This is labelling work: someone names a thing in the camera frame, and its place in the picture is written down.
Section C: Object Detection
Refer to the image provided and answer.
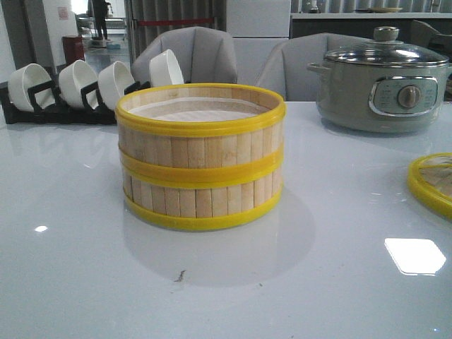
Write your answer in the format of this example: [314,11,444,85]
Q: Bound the woven bamboo steamer lid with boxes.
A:
[407,153,451,220]

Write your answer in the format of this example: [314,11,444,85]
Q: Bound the bamboo steamer basket yellow rims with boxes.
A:
[123,168,283,231]

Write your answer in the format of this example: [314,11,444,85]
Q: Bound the liner paper in upper basket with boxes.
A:
[129,97,269,122]

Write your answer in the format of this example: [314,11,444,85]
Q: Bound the grey chair left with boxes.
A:
[131,27,237,83]

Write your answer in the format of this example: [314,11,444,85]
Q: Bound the grey chair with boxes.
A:
[131,27,237,83]
[255,32,367,102]

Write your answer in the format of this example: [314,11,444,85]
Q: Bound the grey chair right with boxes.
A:
[255,32,367,102]

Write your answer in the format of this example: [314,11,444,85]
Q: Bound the white bowl right end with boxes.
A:
[149,49,184,87]

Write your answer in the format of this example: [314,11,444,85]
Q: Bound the white bowl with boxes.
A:
[8,64,51,112]
[97,61,137,111]
[59,60,97,109]

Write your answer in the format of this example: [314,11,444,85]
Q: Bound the white cabinet in background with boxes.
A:
[225,1,291,85]

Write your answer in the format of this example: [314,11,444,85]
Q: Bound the green electric cooking pot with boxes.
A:
[307,61,451,133]

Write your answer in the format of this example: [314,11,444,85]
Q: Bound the black bowl rack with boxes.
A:
[0,81,153,126]

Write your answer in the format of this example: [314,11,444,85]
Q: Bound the red bin in background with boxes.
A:
[61,35,85,66]

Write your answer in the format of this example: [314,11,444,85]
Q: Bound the glass pot lid with knob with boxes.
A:
[324,26,449,68]

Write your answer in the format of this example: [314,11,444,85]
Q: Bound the person in background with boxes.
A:
[91,0,110,40]

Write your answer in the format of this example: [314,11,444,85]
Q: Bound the white bowl far left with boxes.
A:
[8,64,51,112]

